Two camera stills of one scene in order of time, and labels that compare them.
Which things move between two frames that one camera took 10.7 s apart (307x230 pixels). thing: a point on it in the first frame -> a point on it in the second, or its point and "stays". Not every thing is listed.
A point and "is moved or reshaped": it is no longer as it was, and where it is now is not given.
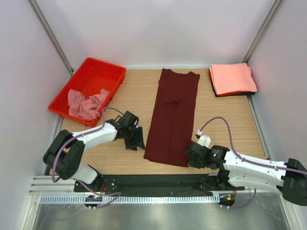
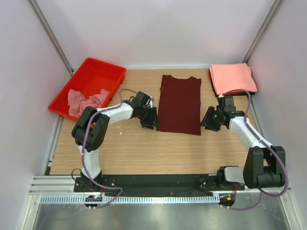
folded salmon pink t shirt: [231, 77] stays
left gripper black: [138, 141] -> [152, 121]
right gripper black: [192, 163] -> [207, 120]
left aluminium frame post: [51, 36] stays
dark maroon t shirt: [172, 126] is moved or reshaped
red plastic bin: [93, 75] stays
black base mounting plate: [156, 185] stays
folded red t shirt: [212, 82] stays
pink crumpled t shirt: [85, 109] stays
